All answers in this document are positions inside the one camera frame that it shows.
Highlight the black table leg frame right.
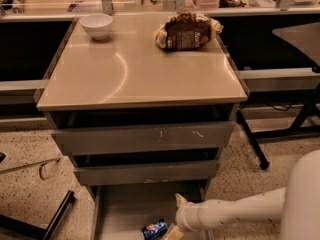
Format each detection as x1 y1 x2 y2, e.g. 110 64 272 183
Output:
235 67 320 170

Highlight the blue pepsi can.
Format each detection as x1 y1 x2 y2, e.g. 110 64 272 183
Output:
141 219 168 240

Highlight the grey middle drawer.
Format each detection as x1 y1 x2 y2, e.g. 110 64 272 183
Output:
74 160 219 186

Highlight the grey top drawer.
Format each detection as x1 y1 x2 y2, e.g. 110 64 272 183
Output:
52 121 234 156

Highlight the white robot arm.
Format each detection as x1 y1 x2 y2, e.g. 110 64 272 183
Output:
161 150 320 240

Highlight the grey drawer cabinet with countertop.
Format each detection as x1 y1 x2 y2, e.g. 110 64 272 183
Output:
33 12 249 240

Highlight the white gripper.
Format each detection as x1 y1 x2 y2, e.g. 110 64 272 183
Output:
161 193 199 240

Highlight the white ceramic bowl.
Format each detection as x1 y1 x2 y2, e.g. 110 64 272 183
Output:
80 14 113 40

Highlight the grey open bottom drawer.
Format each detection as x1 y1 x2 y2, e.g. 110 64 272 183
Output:
90 181 204 240

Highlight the brown chip bag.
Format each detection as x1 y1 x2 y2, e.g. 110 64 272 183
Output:
154 12 223 51

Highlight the black frame bar left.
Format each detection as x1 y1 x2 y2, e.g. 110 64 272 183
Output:
0 190 76 240

